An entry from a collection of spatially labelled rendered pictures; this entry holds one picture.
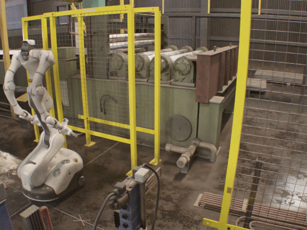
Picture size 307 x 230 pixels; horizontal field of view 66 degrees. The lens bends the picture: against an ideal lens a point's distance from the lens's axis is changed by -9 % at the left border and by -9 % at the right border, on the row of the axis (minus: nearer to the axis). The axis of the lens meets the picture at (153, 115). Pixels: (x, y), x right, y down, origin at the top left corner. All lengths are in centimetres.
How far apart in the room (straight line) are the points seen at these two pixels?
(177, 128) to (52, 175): 170
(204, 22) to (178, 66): 875
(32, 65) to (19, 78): 300
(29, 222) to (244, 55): 122
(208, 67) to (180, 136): 101
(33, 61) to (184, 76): 186
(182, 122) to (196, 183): 89
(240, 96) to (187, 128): 208
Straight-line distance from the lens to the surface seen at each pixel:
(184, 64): 326
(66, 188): 267
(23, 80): 530
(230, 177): 155
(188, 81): 332
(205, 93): 311
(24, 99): 470
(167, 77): 342
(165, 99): 342
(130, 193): 81
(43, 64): 223
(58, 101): 343
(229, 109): 538
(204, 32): 1196
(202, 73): 307
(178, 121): 339
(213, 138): 337
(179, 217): 243
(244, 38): 133
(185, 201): 263
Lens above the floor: 160
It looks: 19 degrees down
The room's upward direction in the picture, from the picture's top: straight up
